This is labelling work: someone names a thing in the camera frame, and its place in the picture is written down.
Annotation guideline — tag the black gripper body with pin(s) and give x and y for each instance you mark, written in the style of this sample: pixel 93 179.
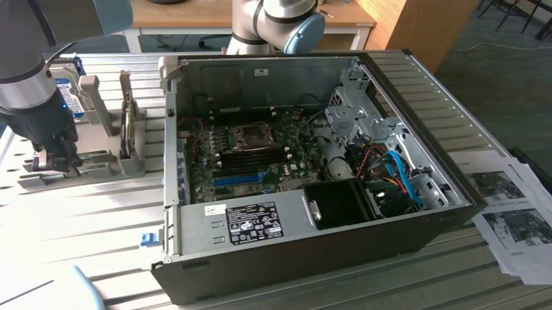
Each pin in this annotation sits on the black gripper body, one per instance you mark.
pixel 39 124

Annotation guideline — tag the green RAM stick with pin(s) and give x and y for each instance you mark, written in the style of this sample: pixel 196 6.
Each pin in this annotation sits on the green RAM stick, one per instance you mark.
pixel 94 166

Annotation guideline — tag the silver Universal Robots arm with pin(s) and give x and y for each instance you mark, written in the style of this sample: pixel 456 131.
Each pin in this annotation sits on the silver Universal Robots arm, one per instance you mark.
pixel 26 77

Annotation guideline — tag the black RAM slot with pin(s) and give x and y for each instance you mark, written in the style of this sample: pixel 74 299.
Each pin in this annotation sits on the black RAM slot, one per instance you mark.
pixel 252 153
pixel 254 166
pixel 253 157
pixel 254 161

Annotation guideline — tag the grey parts rack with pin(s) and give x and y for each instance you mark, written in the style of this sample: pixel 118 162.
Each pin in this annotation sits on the grey parts rack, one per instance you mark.
pixel 101 139

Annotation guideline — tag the hard disk with blue label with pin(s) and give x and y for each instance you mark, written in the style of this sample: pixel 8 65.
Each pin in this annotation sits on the hard disk with blue label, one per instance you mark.
pixel 71 93

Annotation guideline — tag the graphics card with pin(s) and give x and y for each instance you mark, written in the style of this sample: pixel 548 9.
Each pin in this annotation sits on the graphics card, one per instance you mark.
pixel 127 122

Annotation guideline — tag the blue case latch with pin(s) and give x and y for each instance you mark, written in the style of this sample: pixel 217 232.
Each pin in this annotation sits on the blue case latch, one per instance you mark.
pixel 149 240

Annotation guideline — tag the blue expansion slot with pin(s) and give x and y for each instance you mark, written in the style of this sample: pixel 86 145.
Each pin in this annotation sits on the blue expansion slot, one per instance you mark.
pixel 238 180

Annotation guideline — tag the blue round cap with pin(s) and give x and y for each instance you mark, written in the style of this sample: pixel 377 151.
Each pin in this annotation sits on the blue round cap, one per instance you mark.
pixel 82 290

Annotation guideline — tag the CPU socket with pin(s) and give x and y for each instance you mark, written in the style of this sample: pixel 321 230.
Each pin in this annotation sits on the CPU socket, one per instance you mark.
pixel 250 137

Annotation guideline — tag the grey power supply unit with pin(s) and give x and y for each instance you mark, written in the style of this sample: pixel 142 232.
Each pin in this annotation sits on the grey power supply unit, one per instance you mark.
pixel 246 223

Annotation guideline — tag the green motherboard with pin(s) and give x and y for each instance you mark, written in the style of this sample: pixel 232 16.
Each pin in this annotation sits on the green motherboard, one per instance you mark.
pixel 297 161

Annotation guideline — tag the black fan shroud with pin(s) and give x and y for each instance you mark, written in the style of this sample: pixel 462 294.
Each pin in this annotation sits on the black fan shroud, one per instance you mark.
pixel 336 203

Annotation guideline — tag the silver metal disk bay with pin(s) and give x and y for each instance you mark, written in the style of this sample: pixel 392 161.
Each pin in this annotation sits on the silver metal disk bay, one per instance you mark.
pixel 345 113

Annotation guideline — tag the black open PC case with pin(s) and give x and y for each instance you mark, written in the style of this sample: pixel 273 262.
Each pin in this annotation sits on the black open PC case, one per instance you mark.
pixel 328 258

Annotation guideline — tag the wooden cabinet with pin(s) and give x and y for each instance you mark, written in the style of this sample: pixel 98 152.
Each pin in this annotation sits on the wooden cabinet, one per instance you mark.
pixel 423 29

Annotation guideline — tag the stack of printed papers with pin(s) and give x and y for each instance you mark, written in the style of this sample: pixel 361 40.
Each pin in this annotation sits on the stack of printed papers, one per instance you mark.
pixel 518 223

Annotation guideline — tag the dark chair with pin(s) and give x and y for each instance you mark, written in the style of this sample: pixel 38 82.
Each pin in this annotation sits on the dark chair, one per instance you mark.
pixel 518 13

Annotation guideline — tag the wooden desk with white frame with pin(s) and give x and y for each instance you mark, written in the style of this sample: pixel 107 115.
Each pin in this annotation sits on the wooden desk with white frame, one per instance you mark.
pixel 208 16

